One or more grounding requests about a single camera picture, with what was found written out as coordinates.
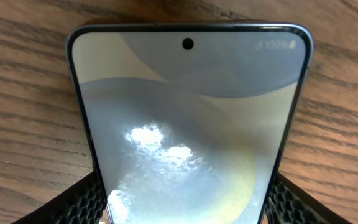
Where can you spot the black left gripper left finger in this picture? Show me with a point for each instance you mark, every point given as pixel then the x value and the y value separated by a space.
pixel 82 203

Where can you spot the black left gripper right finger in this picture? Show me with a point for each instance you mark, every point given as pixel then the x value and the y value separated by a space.
pixel 289 204

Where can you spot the black Samsung Galaxy smartphone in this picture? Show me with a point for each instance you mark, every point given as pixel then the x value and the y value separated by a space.
pixel 187 123

